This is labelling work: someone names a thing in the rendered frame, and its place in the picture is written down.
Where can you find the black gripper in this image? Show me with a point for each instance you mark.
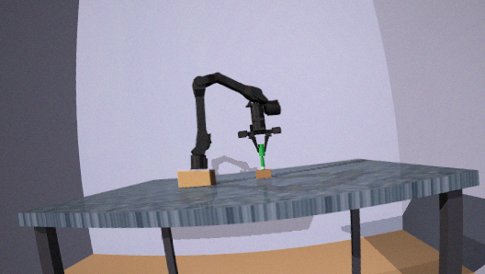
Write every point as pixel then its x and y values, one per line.
pixel 259 125

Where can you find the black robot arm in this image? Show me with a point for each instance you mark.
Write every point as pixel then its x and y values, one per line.
pixel 253 94

